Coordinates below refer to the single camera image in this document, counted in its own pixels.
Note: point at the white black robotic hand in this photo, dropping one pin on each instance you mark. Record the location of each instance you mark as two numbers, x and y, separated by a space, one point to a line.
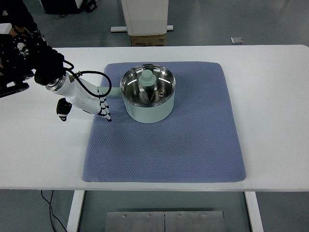
80 94

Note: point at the green pot with handle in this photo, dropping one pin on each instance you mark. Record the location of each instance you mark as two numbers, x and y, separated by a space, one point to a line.
145 114

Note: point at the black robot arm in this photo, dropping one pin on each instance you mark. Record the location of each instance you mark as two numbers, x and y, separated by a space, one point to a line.
23 57

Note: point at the steel lid with green knob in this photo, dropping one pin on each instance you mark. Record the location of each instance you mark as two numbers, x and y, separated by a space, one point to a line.
148 85

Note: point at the cardboard box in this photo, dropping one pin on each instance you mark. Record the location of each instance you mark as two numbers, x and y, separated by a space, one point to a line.
149 40

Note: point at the black equipment on floor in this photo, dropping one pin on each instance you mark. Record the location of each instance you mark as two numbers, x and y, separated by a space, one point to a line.
68 6

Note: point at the seated person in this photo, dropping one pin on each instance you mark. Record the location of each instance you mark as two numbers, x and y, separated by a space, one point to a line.
16 13

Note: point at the blue quilted mat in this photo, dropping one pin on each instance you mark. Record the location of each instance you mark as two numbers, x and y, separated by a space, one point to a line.
196 143

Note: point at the small grey floor plate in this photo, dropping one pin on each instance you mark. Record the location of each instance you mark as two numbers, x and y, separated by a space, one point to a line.
237 40

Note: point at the white pedestal stand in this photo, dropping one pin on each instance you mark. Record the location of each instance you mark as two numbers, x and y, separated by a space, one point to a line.
144 18

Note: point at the metal base plate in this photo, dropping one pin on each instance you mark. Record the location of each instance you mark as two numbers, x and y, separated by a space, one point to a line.
166 221

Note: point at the white table frame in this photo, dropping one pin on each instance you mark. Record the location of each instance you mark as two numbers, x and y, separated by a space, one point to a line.
250 196

